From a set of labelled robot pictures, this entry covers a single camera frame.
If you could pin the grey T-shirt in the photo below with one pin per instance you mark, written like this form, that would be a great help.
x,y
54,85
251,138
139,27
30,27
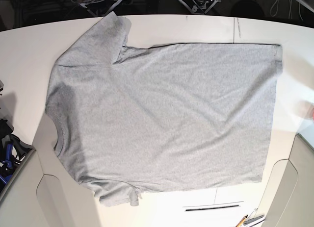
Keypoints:
x,y
177,117

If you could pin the white vent panel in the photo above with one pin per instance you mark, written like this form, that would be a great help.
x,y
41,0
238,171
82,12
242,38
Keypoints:
x,y
218,206

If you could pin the grey metal tool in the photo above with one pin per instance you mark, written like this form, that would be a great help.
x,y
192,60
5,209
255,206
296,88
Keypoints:
x,y
254,219

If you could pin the blue and black equipment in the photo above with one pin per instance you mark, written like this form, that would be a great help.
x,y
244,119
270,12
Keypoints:
x,y
12,152

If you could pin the yellow handled tool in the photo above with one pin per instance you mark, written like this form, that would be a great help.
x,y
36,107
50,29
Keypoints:
x,y
242,221

